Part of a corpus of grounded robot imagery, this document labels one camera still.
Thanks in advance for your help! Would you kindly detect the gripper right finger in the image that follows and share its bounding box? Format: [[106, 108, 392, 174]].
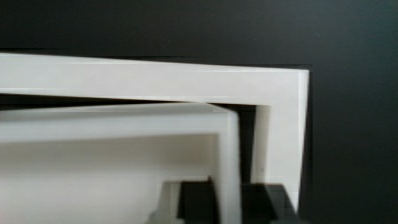
[[241, 183, 303, 224]]

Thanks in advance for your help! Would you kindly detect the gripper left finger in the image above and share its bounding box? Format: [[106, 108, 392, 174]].
[[147, 180, 218, 224]]

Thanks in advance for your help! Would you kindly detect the white drawer cabinet box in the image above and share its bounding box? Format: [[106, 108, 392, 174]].
[[0, 103, 241, 224]]

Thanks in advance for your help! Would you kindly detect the white U-shaped frame wall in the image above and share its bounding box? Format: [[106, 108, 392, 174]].
[[0, 52, 312, 214]]

